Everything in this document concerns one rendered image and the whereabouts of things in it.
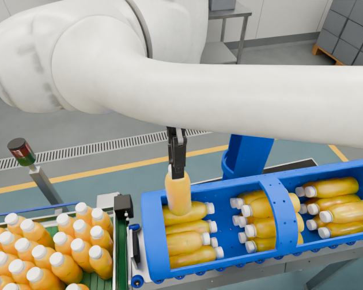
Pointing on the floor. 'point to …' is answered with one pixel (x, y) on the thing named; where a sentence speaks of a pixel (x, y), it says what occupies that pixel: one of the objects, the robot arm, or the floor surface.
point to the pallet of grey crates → (348, 33)
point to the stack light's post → (45, 186)
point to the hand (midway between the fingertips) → (176, 161)
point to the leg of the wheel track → (328, 271)
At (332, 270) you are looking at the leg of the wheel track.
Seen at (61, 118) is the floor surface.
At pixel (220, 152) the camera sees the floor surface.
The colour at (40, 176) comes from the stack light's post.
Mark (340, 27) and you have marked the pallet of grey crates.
